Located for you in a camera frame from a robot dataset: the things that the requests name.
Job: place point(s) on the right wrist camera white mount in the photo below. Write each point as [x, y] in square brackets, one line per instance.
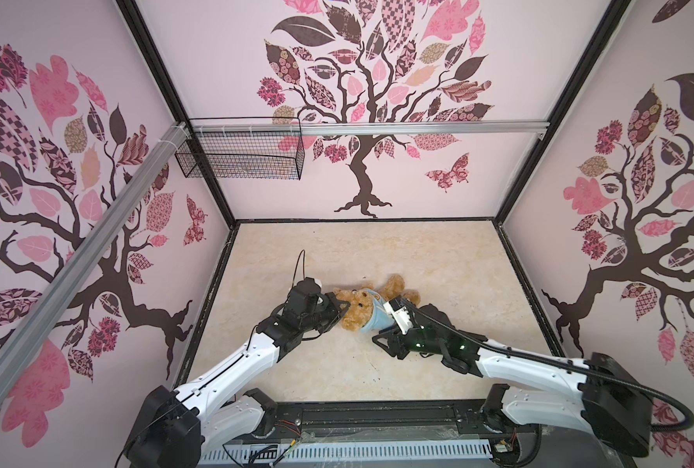
[398, 309]

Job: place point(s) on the black wire basket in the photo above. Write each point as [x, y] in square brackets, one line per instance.
[243, 148]

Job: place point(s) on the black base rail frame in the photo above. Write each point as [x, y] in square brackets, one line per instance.
[445, 420]

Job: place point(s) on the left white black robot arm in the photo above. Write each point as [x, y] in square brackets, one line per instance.
[177, 427]

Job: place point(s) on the brown plush teddy bear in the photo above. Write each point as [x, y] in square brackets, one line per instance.
[361, 307]

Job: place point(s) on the light blue bear hoodie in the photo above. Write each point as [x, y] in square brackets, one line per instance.
[380, 318]

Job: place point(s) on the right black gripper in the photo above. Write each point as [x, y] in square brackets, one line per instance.
[396, 344]

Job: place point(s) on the aluminium rail back wall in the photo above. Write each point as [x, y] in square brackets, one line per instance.
[370, 129]

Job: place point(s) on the white slotted cable duct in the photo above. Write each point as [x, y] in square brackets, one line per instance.
[321, 454]

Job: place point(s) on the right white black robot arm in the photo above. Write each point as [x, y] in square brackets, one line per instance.
[596, 396]

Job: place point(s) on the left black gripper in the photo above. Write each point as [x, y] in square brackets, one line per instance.
[334, 306]

